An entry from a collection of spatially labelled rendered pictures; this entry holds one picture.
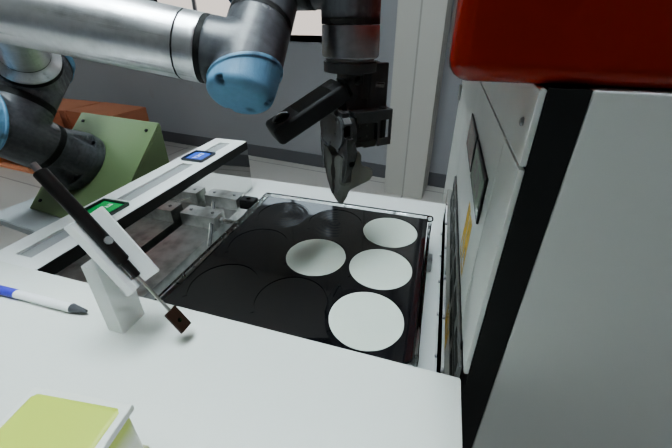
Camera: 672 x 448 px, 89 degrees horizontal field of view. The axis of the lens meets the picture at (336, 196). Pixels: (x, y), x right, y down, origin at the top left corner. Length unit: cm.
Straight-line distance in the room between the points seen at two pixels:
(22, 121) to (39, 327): 55
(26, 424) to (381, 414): 24
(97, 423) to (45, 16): 38
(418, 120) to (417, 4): 72
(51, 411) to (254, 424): 14
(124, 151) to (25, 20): 54
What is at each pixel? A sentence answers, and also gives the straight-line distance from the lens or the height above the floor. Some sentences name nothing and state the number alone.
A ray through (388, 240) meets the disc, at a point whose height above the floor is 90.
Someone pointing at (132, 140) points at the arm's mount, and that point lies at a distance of 100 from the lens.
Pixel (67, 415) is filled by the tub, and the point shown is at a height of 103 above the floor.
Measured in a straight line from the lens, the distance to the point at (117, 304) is 42.
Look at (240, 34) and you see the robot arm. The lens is 41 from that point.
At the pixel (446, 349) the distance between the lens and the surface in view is 41.
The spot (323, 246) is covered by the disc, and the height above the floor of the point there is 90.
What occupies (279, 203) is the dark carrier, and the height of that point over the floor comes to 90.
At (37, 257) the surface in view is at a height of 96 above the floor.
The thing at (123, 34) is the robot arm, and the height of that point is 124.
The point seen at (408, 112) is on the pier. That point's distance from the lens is 252.
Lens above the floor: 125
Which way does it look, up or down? 28 degrees down
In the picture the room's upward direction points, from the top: straight up
